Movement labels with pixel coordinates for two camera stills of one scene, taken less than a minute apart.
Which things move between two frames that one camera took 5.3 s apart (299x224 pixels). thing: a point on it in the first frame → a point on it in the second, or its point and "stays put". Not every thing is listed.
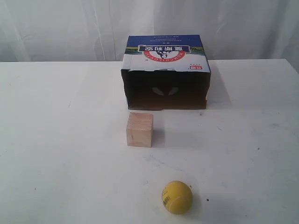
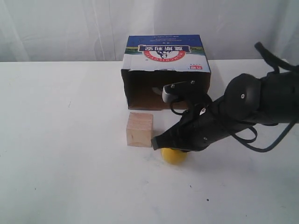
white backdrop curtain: [87, 31] stays put
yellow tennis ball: [177, 197] → [174, 157]
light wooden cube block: [139, 129] stays put
